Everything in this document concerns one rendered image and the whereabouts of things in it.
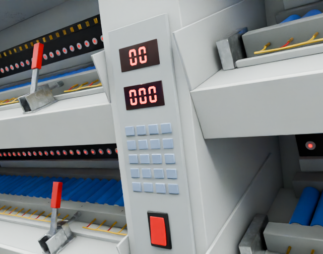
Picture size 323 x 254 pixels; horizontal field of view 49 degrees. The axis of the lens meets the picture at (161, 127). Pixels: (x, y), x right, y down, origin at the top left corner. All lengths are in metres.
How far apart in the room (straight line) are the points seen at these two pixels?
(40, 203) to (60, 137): 0.20
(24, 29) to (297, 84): 0.68
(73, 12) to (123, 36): 0.39
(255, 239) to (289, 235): 0.03
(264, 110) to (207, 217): 0.11
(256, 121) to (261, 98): 0.02
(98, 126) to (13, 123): 0.16
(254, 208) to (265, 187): 0.04
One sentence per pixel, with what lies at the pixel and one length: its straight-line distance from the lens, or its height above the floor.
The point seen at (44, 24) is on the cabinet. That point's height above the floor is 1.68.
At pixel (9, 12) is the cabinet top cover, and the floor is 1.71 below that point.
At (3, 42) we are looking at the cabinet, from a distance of 0.93.
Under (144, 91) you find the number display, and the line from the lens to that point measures 0.32.
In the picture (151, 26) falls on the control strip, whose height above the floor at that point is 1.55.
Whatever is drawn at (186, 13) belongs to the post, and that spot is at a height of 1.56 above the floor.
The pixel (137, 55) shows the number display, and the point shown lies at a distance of 0.33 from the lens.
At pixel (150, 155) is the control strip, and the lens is 0.32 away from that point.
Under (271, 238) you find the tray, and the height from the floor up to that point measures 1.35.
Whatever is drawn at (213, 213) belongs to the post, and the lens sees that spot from 0.33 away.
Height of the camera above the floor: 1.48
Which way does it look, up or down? 3 degrees down
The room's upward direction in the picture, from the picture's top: 7 degrees counter-clockwise
